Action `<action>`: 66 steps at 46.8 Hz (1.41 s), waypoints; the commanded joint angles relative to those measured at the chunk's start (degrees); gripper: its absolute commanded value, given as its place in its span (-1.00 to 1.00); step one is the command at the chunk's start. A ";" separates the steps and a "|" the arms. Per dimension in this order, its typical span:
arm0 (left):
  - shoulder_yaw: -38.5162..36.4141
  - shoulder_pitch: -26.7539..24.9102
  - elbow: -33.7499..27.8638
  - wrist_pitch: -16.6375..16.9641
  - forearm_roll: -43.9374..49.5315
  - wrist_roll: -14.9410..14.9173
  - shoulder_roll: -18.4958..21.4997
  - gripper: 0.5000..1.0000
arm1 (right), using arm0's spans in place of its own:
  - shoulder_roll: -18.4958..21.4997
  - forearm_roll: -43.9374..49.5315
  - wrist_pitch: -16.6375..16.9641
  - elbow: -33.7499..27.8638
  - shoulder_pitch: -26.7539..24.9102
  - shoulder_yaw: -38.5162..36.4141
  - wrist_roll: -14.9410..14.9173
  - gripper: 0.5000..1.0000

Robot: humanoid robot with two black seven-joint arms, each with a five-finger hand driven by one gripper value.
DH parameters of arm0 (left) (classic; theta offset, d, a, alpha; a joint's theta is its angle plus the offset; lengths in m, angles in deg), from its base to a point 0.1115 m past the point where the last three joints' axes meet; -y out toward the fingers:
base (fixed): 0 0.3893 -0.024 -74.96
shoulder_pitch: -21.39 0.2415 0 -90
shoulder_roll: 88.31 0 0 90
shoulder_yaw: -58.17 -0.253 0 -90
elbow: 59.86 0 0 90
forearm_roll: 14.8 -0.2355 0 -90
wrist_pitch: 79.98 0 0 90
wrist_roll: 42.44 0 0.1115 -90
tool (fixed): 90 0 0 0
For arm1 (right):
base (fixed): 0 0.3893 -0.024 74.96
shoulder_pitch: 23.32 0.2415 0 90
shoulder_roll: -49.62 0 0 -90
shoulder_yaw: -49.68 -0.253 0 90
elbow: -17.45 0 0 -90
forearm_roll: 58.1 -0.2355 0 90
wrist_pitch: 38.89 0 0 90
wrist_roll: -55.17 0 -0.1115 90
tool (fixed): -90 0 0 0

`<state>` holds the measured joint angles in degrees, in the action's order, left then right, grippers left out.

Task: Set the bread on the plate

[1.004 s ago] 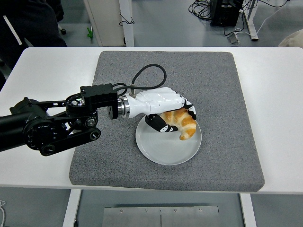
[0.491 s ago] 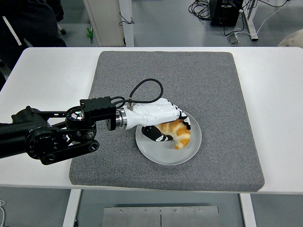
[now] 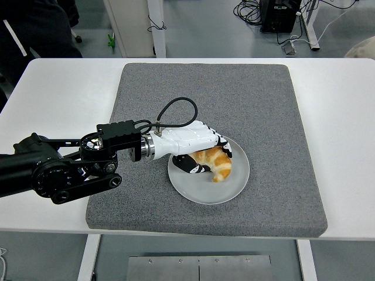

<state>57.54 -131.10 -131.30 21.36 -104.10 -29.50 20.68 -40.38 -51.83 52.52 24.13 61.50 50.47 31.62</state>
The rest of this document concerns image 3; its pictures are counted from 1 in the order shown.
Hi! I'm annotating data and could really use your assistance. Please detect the small grey power adapter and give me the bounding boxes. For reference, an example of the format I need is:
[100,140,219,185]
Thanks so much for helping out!
[281,42,298,56]

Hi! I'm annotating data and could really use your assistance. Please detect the white desk leg with foot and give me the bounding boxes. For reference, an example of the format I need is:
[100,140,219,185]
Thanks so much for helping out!
[301,0,321,52]

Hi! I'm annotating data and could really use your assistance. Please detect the person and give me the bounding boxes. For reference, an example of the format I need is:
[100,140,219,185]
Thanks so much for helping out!
[0,0,84,85]

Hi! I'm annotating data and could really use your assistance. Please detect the beige rounded object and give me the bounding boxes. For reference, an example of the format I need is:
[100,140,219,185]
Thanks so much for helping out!
[344,37,375,59]

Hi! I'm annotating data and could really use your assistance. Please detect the grey felt mat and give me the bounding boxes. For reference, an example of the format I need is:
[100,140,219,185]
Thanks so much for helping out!
[84,62,328,238]

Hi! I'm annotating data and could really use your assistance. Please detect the black computer box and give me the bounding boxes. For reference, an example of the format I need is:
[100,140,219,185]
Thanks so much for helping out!
[260,0,302,33]

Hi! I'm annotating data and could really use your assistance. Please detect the thin black floor cable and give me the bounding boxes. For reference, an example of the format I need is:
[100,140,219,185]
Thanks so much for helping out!
[147,14,168,32]

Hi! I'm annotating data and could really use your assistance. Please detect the light grey round plate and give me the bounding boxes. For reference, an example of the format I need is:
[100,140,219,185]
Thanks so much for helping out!
[167,137,251,205]

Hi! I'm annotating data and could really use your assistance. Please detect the grey metal plate with screws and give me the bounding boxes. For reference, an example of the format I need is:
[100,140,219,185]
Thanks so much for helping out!
[127,255,272,281]

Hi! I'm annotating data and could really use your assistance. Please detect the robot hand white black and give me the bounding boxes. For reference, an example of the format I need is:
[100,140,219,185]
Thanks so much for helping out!
[148,119,234,176]

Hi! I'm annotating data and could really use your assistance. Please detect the white cable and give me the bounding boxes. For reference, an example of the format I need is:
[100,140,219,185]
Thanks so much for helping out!
[0,247,8,279]

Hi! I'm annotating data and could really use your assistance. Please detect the white cabinet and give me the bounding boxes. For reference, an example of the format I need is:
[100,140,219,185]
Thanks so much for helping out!
[104,0,156,58]

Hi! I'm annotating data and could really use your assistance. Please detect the golden croissant bread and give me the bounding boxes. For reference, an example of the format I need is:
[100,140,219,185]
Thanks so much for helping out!
[187,146,233,183]

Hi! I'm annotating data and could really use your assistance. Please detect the black cable bundle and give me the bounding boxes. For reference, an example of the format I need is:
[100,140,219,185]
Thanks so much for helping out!
[233,0,264,27]

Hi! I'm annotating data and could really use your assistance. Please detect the white table leg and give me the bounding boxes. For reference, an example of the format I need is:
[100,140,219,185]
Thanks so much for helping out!
[76,234,102,281]
[295,239,319,281]

